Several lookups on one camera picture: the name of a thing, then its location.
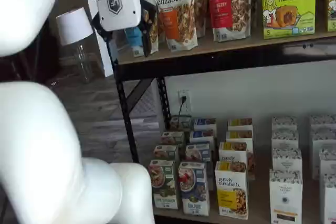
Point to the white organic pantry box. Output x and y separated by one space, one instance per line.
321 140
323 121
330 200
328 162
286 159
284 139
284 123
286 197

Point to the yellow purely elizabeth box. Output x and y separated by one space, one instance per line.
239 136
240 123
231 192
232 151

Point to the green oatmeal box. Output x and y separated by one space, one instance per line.
172 138
165 153
162 184
181 122

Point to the orange purely elizabeth granola bag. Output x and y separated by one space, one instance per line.
170 24
201 6

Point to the white shade glass lamp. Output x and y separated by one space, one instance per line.
73 27

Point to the black metal shelf rack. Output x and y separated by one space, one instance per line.
236 61

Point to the blue and white oatmeal box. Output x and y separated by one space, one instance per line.
205 123
198 151
193 190
203 136

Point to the green Bobo's apple pie box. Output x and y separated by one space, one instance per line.
288 11

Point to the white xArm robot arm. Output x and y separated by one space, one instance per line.
39 142

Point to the white wall outlet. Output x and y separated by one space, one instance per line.
187 106

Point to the yellow Bobo's snack box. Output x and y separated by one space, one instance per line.
332 3

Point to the blue purely elizabeth granola bag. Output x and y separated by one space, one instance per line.
134 37

